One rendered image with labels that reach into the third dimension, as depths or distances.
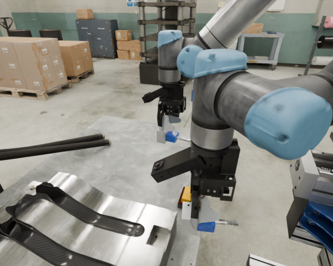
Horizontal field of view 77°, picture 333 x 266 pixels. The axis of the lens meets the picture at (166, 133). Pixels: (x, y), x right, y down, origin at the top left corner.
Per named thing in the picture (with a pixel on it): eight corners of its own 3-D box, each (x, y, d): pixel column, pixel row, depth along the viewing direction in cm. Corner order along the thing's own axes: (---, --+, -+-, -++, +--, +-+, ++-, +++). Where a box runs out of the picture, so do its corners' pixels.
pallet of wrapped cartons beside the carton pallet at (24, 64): (73, 86, 432) (62, 37, 384) (45, 100, 364) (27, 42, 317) (23, 82, 456) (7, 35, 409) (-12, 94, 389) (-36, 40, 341)
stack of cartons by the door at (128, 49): (145, 58, 684) (144, 30, 642) (141, 60, 657) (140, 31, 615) (122, 57, 706) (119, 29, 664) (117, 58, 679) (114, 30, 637)
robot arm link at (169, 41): (181, 31, 59) (153, 31, 61) (180, 71, 65) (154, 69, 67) (187, 29, 66) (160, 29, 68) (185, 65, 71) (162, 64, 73)
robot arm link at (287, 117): (370, 86, 22) (281, 65, 30) (293, 103, 18) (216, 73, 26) (339, 149, 26) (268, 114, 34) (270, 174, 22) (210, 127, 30)
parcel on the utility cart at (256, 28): (258, 35, 548) (261, 22, 533) (261, 36, 520) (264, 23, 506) (242, 35, 554) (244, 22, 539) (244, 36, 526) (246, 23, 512)
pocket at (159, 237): (170, 238, 53) (171, 229, 52) (164, 258, 49) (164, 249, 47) (154, 233, 55) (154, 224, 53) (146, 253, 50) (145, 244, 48)
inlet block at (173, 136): (192, 143, 83) (193, 131, 80) (187, 150, 79) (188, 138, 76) (162, 136, 87) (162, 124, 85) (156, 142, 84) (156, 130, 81)
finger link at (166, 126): (171, 142, 76) (174, 117, 73) (156, 138, 78) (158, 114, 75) (174, 139, 79) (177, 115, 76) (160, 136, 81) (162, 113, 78)
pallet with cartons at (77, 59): (94, 73, 523) (89, 41, 485) (77, 83, 453) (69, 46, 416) (50, 71, 540) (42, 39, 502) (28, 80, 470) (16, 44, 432)
